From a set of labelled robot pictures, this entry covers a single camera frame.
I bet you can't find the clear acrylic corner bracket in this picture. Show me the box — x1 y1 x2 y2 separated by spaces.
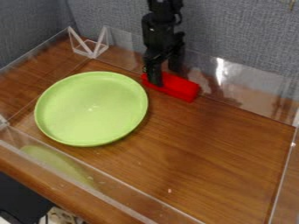
69 26 109 59

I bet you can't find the green round plate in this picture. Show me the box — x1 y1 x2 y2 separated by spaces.
34 72 149 147

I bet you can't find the white power strip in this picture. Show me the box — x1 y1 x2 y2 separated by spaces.
38 206 86 224

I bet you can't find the clear acrylic enclosure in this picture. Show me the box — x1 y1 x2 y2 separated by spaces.
0 28 299 224

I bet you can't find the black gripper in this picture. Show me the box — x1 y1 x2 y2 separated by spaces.
142 12 185 87

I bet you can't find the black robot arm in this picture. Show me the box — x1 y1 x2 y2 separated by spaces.
142 0 185 87

